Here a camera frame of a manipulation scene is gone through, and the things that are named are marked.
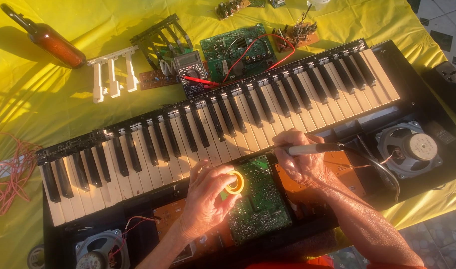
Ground person's right hand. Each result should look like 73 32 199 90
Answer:
272 129 343 191

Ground person's left hand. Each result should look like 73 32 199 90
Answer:
179 160 245 242

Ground white and black soldering iron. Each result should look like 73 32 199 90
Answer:
274 143 345 157

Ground yellow round tin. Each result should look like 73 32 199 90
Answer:
223 170 246 196

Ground orange circuit board with chip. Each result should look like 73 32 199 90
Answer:
153 198 235 263

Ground wide orange circuit board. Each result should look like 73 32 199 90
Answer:
274 151 367 218

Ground green keyboard main circuit board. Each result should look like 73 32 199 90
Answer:
220 154 293 246

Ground row of black white keys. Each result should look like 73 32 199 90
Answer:
37 48 401 228

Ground person's red clothing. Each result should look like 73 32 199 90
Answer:
246 256 427 269

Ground black opened electronic keyboard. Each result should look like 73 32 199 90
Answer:
36 37 456 269

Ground grey round speaker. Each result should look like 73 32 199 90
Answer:
375 121 444 180
74 229 131 269

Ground red multimeter probe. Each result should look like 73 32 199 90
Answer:
181 75 222 89

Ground brown board with black knobs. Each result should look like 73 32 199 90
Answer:
271 21 321 53

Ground small dark brown circuit board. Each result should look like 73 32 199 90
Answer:
138 69 181 91

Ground large green circuit board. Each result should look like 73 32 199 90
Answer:
199 23 278 84

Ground grey digital multimeter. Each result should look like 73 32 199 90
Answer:
173 51 210 99

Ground black power strip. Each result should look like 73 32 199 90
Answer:
422 61 456 125

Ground detached white key set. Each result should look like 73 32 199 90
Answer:
87 45 140 104

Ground white plastic container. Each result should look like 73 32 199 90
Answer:
306 0 332 11

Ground grey tape roll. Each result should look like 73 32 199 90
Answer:
27 243 45 269

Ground detached black key set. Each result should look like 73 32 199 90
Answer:
129 13 194 71

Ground brown board with jacks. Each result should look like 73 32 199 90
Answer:
214 0 251 20

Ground yellow tablecloth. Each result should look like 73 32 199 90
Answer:
0 0 456 269

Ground brown glass bottle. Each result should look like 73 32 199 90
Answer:
0 3 87 70

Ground black soldering iron cable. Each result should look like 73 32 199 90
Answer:
340 145 401 203

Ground red test lead wire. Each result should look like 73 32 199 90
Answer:
222 34 296 84

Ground white ribbon cable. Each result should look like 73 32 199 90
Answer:
159 59 179 77

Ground pink wire bundle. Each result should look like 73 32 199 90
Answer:
0 132 44 217

